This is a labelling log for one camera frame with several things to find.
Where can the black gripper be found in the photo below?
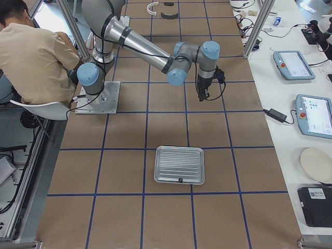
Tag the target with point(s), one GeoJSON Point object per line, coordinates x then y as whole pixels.
{"type": "Point", "coordinates": [203, 83]}

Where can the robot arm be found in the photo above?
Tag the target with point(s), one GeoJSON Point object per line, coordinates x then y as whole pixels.
{"type": "Point", "coordinates": [103, 19]}

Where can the ribbed metal tray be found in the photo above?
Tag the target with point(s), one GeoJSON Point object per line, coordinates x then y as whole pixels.
{"type": "Point", "coordinates": [174, 162]}

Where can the black power adapter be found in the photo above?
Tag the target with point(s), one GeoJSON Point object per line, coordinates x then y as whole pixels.
{"type": "Point", "coordinates": [275, 115]}

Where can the green brake shoe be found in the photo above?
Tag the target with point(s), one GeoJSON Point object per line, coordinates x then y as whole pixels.
{"type": "Point", "coordinates": [169, 17]}

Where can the far teach pendant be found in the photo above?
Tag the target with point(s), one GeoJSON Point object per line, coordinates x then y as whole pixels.
{"type": "Point", "coordinates": [292, 65]}

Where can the teach pendant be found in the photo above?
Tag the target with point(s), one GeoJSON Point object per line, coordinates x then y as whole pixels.
{"type": "Point", "coordinates": [313, 115]}
{"type": "Point", "coordinates": [292, 65]}

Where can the white curved plastic part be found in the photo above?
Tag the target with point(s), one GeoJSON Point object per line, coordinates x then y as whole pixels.
{"type": "Point", "coordinates": [150, 8]}

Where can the near teach pendant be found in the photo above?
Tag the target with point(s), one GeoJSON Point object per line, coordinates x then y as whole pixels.
{"type": "Point", "coordinates": [313, 115]}

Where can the cream round plate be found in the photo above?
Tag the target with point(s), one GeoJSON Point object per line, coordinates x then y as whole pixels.
{"type": "Point", "coordinates": [316, 164]}

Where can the white chair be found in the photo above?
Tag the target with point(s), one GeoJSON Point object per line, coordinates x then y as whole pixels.
{"type": "Point", "coordinates": [51, 111]}

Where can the black box with label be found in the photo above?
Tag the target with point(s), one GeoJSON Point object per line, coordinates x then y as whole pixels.
{"type": "Point", "coordinates": [316, 206]}

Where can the seated person beige shirt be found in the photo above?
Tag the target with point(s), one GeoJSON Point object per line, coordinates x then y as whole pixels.
{"type": "Point", "coordinates": [36, 61]}

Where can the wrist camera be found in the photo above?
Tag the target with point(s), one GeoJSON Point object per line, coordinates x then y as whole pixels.
{"type": "Point", "coordinates": [220, 76]}

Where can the aluminium frame post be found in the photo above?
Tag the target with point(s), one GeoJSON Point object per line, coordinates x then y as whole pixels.
{"type": "Point", "coordinates": [261, 18]}

